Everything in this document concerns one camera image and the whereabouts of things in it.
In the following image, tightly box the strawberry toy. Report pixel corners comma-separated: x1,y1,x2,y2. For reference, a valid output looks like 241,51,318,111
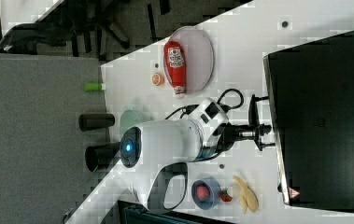
220,189,233,203

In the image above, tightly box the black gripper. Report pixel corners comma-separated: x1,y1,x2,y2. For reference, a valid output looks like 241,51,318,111
218,123,272,151

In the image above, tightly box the red ketchup bottle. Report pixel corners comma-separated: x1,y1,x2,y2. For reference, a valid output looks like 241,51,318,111
163,41,186,99

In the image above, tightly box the black small cylinder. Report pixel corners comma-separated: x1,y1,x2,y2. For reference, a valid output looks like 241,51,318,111
78,113,115,132

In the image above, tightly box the green perforated colander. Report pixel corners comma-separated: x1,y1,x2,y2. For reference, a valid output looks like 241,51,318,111
120,109,151,135

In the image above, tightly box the grey round plate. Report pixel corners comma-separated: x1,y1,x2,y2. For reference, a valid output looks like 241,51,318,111
169,26,214,94

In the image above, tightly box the black cylindrical container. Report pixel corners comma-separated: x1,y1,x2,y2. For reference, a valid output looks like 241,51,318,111
85,142,120,173

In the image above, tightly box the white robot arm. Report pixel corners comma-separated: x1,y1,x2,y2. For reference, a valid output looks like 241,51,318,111
120,98,272,213

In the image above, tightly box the green small cylinder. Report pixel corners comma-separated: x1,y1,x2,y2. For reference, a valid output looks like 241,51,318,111
84,83,106,92

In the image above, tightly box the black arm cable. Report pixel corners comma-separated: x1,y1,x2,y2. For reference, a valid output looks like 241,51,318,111
164,88,245,120

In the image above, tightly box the blue small bowl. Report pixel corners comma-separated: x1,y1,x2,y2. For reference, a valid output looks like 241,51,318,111
191,177,220,210

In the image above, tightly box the peeled banana toy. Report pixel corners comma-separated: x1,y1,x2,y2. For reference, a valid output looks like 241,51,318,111
233,175,259,213

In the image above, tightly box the orange slice toy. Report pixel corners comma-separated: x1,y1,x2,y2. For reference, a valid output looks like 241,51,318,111
151,73,164,86

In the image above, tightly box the black office chair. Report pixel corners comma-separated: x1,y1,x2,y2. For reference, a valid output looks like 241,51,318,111
0,0,173,59

